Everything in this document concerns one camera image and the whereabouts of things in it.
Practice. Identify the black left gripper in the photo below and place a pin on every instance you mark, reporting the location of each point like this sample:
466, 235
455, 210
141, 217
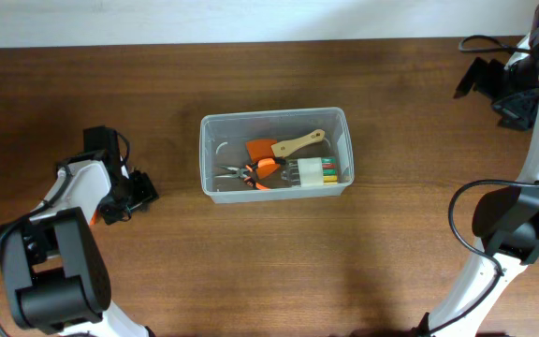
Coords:
145, 194

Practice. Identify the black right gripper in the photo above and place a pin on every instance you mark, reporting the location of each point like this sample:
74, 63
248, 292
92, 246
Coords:
518, 116

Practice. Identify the orange black needle-nose pliers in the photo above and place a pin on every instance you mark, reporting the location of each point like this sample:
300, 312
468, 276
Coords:
248, 173

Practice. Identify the red scraper with wooden handle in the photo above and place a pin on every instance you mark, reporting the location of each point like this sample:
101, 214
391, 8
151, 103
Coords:
263, 148

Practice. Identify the clear case of coloured bits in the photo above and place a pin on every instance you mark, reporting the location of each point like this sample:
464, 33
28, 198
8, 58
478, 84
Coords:
310, 172

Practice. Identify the orange bit holder strip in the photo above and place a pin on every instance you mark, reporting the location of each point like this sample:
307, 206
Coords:
93, 219

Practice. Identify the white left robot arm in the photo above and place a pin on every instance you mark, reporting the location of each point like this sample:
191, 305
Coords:
54, 275

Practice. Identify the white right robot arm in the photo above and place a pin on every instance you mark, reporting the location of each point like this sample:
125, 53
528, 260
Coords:
506, 220

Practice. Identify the clear plastic container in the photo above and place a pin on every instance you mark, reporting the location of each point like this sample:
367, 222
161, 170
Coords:
223, 138

